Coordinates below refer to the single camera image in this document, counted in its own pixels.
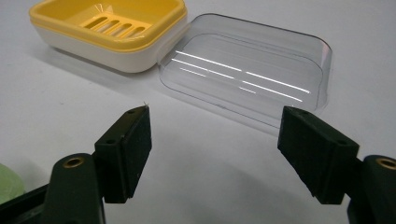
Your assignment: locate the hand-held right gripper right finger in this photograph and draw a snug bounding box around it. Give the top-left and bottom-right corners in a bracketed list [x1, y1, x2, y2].
[276, 105, 396, 224]

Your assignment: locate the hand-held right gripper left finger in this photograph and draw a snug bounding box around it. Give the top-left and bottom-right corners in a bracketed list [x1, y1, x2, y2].
[40, 105, 153, 224]

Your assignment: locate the clear plastic soap box lid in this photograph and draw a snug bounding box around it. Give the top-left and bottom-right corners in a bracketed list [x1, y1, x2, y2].
[157, 12, 333, 137]

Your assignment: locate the pale green soap bar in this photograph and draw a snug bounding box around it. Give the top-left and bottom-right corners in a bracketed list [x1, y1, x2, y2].
[0, 163, 26, 205]

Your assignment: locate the yellow and white soap box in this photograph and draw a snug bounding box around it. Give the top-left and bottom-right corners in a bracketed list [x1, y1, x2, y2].
[29, 0, 189, 74]

